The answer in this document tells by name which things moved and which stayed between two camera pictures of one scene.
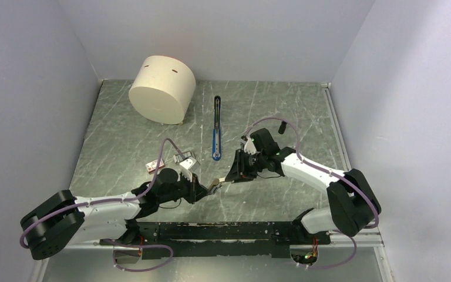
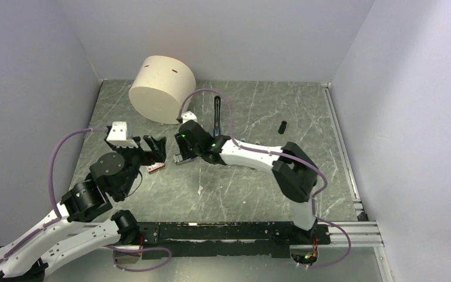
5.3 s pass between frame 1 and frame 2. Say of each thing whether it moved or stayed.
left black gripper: moved
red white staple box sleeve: stayed
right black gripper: moved
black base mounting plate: stayed
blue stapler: stayed
